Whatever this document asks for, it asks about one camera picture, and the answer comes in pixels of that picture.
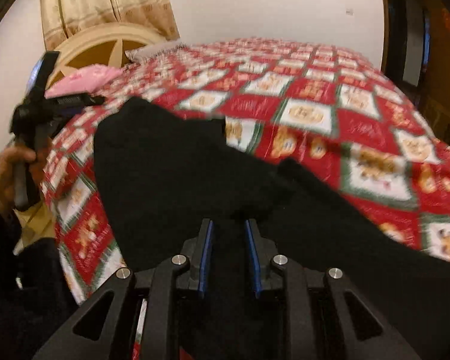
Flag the beige patterned curtain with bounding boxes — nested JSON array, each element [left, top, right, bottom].
[[40, 0, 179, 50]]

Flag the person's left hand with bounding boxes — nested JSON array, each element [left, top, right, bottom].
[[0, 141, 51, 219]]

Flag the pink pillow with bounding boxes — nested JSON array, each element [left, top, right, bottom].
[[45, 64, 122, 98]]

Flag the red patterned bedspread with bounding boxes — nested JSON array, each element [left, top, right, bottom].
[[43, 38, 450, 302]]

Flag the brown wooden door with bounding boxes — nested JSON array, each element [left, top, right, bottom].
[[382, 0, 450, 145]]

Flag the cream wooden headboard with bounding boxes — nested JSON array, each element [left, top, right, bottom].
[[47, 23, 167, 88]]

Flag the black pants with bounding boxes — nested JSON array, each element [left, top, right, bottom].
[[94, 97, 450, 359]]

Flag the striped grey pillow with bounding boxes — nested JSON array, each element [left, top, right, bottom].
[[125, 40, 187, 63]]

